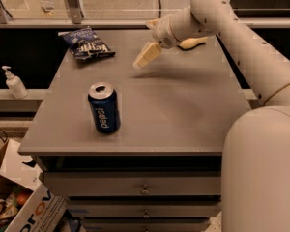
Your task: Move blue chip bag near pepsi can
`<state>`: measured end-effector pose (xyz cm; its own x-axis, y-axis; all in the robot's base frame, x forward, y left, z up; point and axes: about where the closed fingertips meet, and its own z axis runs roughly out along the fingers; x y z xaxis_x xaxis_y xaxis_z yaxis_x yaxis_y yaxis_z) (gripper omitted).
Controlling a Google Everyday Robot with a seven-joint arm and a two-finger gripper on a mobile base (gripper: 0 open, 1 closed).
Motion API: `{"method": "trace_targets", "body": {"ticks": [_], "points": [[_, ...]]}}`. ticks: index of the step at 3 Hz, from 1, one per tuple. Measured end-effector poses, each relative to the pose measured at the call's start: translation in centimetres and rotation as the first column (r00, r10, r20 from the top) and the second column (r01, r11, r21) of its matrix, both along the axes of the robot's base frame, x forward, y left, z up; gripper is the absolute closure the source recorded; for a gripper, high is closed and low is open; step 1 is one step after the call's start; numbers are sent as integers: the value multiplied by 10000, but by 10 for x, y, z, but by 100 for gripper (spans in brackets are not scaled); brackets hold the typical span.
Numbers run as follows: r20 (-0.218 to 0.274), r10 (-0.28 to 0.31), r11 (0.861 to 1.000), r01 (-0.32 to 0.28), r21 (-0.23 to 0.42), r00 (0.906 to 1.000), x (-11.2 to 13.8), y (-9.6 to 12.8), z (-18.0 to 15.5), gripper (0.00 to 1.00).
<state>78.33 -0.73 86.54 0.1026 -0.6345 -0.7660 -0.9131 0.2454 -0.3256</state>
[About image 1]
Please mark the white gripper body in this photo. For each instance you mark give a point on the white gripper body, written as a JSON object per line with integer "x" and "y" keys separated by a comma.
{"x": 162, "y": 33}

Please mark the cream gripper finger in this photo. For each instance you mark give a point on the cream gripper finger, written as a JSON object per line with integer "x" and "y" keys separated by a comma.
{"x": 149, "y": 52}
{"x": 151, "y": 24}

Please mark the blue chip bag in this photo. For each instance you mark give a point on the blue chip bag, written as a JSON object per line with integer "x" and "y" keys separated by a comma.
{"x": 84, "y": 44}

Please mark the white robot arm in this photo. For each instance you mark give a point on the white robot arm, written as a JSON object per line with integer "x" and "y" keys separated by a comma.
{"x": 255, "y": 171}

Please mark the blue pepsi can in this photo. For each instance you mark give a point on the blue pepsi can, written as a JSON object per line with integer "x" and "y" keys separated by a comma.
{"x": 103, "y": 101}

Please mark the yellow sponge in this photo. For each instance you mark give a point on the yellow sponge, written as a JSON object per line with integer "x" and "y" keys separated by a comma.
{"x": 192, "y": 43}

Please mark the grey drawer cabinet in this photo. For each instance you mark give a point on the grey drawer cabinet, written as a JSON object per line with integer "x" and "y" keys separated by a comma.
{"x": 174, "y": 115}

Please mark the white pump dispenser bottle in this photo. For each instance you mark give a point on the white pump dispenser bottle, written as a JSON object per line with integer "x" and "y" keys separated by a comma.
{"x": 15, "y": 84}

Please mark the top grey drawer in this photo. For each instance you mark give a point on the top grey drawer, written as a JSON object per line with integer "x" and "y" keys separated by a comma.
{"x": 131, "y": 183}

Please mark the grey drawer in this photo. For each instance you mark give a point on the grey drawer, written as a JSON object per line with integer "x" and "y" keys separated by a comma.
{"x": 146, "y": 225}
{"x": 131, "y": 183}
{"x": 144, "y": 209}

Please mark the middle grey drawer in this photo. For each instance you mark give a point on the middle grey drawer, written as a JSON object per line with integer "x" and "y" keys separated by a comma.
{"x": 144, "y": 209}

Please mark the bottom grey drawer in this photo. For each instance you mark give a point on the bottom grey drawer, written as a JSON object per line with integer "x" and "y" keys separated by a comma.
{"x": 146, "y": 225}

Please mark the cardboard box with print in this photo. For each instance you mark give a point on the cardboard box with print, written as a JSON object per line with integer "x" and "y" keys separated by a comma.
{"x": 26, "y": 204}

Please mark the middle metal railing post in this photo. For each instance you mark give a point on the middle metal railing post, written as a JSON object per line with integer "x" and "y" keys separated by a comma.
{"x": 75, "y": 10}

